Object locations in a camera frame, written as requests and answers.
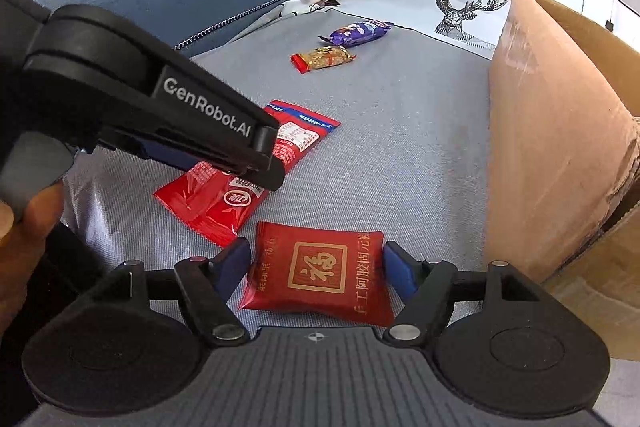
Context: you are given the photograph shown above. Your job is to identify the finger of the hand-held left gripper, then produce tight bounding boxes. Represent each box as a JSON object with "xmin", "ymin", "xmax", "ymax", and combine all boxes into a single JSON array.
[{"xmin": 100, "ymin": 127, "xmax": 287, "ymax": 192}]

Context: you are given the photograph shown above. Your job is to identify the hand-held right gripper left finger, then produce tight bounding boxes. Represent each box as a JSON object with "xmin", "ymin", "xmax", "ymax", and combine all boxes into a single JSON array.
[{"xmin": 107, "ymin": 237, "xmax": 252, "ymax": 348}]

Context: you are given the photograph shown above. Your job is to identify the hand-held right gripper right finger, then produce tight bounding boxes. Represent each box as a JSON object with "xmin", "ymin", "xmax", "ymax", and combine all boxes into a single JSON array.
[{"xmin": 382, "ymin": 241, "xmax": 526, "ymax": 343}]

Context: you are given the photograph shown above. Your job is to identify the red white-label snack packet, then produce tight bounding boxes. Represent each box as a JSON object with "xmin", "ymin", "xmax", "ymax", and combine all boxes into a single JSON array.
[{"xmin": 152, "ymin": 99, "xmax": 341, "ymax": 248}]

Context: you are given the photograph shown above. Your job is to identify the dark red gold-print snack packet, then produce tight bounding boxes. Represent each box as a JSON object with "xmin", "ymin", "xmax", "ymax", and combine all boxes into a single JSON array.
[{"xmin": 237, "ymin": 221, "xmax": 396, "ymax": 328}]

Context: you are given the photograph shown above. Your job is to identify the cardboard box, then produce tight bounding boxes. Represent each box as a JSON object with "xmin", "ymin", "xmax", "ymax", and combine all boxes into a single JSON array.
[{"xmin": 482, "ymin": 0, "xmax": 640, "ymax": 360}]

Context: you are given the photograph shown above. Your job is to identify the person's left hand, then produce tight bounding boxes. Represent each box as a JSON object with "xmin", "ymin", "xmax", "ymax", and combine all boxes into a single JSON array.
[{"xmin": 0, "ymin": 179, "xmax": 66, "ymax": 338}]

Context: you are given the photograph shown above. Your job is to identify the brown red-end snack packet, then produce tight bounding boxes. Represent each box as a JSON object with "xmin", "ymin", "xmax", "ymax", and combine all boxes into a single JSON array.
[{"xmin": 291, "ymin": 46, "xmax": 357, "ymax": 74}]

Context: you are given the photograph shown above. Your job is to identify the grey deer-print sofa cover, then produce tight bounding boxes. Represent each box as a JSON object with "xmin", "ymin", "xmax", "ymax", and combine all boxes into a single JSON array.
[{"xmin": 62, "ymin": 0, "xmax": 640, "ymax": 333}]

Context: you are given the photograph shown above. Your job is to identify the purple snack packet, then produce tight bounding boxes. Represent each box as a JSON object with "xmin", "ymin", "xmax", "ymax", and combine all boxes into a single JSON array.
[{"xmin": 319, "ymin": 21, "xmax": 395, "ymax": 48}]

